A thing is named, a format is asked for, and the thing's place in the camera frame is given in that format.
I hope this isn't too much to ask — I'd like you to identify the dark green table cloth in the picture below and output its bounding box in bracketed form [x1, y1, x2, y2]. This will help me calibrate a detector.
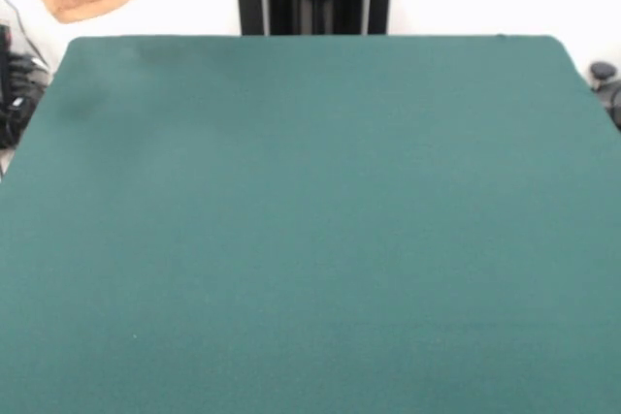
[0, 34, 621, 414]

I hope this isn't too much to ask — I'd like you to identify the black chair base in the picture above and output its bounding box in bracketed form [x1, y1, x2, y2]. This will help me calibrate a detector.
[7, 52, 52, 148]

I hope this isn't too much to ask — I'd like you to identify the grey chair base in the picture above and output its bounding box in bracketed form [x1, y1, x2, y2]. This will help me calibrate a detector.
[589, 60, 621, 132]

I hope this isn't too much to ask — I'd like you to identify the black equipment box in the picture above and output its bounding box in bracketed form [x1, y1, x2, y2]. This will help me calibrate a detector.
[0, 23, 12, 110]

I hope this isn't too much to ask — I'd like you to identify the thin grey cable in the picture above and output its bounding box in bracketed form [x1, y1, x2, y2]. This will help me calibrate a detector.
[0, 0, 49, 66]

